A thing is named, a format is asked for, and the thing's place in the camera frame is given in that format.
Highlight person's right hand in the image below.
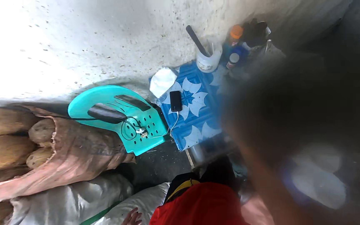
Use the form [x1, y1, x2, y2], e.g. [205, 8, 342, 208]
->
[222, 53, 360, 175]

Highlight person's left hand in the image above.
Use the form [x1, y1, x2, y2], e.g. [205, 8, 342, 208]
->
[121, 207, 143, 225]

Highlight person's right forearm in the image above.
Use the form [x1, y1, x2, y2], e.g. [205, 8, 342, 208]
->
[238, 137, 315, 225]

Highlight silvery white sack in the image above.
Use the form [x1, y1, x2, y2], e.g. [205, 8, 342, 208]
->
[9, 172, 134, 225]

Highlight person's body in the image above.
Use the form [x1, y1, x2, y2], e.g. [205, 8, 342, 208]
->
[149, 182, 251, 225]

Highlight turquoise plastic chair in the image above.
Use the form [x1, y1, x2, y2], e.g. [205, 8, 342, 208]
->
[68, 85, 169, 156]

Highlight reddish brown woven sack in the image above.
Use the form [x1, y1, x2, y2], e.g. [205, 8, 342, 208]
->
[0, 105, 136, 205]

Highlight person's legs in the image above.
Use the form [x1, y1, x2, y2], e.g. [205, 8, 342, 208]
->
[164, 155, 236, 204]

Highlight black smartphone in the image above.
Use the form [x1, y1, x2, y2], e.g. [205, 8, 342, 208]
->
[170, 91, 183, 112]

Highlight pale pink sack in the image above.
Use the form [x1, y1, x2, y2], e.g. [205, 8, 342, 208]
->
[240, 194, 275, 225]

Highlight blue white floral table cover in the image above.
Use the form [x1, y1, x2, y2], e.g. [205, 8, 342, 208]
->
[150, 61, 227, 152]

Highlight crumpled white bag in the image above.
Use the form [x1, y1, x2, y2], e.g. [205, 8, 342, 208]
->
[149, 67, 178, 99]

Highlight pile of brown tubers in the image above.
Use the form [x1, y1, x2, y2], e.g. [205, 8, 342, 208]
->
[0, 107, 56, 225]

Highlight white plastic container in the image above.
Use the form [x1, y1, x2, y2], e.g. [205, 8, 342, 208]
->
[196, 41, 223, 74]

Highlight blue bottle with white cap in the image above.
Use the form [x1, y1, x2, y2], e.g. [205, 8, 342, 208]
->
[226, 46, 249, 69]

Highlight blurred whitish rounded object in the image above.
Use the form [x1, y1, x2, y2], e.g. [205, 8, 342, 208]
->
[285, 144, 347, 210]

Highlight bottle with orange cap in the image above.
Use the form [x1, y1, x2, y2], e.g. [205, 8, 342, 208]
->
[228, 25, 244, 47]

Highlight clear plastic bag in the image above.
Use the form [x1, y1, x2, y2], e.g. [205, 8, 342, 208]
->
[256, 39, 287, 68]

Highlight dark rounded object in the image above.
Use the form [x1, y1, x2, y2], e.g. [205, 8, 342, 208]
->
[243, 18, 271, 48]

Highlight green strap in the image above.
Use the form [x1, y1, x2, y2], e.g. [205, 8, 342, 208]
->
[79, 201, 121, 225]

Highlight black power cord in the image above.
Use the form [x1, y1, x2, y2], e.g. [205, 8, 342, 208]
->
[52, 116, 141, 141]

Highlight white charging cable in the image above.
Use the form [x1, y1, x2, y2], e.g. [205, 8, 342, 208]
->
[148, 111, 180, 139]

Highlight long black handled utensil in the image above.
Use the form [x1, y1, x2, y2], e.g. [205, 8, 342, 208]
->
[186, 25, 211, 58]

